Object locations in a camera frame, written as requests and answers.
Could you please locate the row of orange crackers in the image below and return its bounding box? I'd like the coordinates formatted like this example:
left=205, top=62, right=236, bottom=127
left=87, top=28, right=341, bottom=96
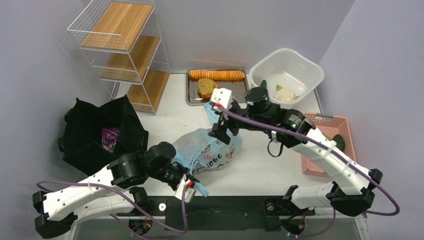
left=188, top=69, right=245, bottom=81

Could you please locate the purple snack packet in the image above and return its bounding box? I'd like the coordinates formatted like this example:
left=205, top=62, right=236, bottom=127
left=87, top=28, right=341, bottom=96
left=101, top=127, right=120, bottom=153

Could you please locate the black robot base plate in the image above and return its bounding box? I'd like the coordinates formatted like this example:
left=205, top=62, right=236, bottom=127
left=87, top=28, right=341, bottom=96
left=116, top=195, right=316, bottom=233

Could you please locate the green lime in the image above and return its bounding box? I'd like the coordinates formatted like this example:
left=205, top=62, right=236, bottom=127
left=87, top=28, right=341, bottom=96
left=323, top=133, right=332, bottom=141

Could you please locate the brown bread slice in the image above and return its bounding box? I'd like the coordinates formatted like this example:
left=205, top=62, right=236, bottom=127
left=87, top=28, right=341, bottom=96
left=197, top=78, right=219, bottom=99

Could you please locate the white wire wooden shelf rack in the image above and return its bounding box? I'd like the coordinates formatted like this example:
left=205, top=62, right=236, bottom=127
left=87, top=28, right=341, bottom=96
left=67, top=0, right=171, bottom=115

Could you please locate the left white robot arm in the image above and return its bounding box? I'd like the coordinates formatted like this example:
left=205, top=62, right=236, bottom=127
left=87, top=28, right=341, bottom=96
left=32, top=141, right=200, bottom=239

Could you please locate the dark green avocado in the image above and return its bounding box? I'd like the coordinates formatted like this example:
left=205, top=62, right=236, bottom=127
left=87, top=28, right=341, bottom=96
left=332, top=134, right=346, bottom=151

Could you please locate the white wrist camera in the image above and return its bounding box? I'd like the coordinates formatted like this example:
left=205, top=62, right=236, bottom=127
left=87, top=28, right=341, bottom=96
left=209, top=88, right=232, bottom=113
left=174, top=175, right=196, bottom=203

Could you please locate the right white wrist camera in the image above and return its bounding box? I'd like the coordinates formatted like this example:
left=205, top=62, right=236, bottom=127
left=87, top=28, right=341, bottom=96
left=209, top=88, right=232, bottom=113

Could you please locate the steel tray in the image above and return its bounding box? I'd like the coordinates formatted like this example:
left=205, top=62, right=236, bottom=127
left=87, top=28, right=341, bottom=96
left=185, top=67, right=249, bottom=106

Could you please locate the green cucumber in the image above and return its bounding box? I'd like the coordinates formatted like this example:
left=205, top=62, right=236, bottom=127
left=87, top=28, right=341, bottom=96
left=259, top=79, right=268, bottom=89

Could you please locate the blue printed plastic bag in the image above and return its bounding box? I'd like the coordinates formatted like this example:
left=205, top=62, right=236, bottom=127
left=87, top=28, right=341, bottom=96
left=170, top=100, right=243, bottom=198

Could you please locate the white plastic basin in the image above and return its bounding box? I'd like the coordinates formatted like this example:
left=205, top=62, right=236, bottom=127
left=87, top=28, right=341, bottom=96
left=247, top=48, right=325, bottom=109

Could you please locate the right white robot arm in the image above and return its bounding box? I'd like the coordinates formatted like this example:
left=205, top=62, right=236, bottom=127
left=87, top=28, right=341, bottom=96
left=209, top=87, right=383, bottom=217

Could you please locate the black fabric tote bag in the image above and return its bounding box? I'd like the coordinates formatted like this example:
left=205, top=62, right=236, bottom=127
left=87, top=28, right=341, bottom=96
left=57, top=95, right=149, bottom=176

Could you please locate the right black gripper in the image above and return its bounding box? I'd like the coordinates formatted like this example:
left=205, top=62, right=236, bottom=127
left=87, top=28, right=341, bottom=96
left=209, top=100, right=269, bottom=142

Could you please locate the pink plastic basket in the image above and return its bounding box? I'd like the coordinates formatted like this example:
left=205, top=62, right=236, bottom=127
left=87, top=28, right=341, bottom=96
left=301, top=112, right=356, bottom=177

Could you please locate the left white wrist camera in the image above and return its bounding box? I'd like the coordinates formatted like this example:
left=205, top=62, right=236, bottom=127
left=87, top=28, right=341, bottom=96
left=174, top=175, right=196, bottom=203

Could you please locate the white cauliflower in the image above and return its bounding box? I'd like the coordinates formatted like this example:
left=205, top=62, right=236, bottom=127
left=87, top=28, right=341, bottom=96
left=274, top=88, right=298, bottom=102

